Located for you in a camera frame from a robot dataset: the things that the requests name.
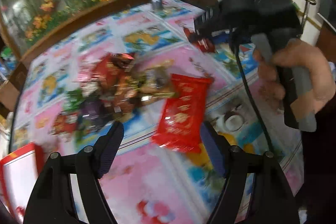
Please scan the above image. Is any black purple snack packet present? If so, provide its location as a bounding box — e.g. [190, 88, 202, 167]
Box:
[79, 98, 105, 133]

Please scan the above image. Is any green snack packet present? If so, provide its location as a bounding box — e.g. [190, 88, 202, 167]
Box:
[63, 88, 85, 112]

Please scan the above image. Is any large red snack packet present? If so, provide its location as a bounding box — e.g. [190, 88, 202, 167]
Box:
[151, 74, 213, 153]

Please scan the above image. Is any beige brown snack packet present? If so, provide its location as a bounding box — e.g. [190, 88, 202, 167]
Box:
[137, 64, 175, 98]

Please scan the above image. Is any dark red gold snack packet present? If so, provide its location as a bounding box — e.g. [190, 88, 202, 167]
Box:
[92, 53, 136, 91]

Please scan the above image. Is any dark red jujube snack packet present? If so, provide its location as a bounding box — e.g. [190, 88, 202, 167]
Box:
[183, 27, 215, 53]

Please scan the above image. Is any person right hand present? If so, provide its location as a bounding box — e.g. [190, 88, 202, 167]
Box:
[253, 39, 335, 114]

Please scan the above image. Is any red white gift box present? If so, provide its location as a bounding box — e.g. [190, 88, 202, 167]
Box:
[1, 143, 45, 223]

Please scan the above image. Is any black cable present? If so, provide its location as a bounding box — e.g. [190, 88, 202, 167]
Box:
[228, 27, 275, 155]

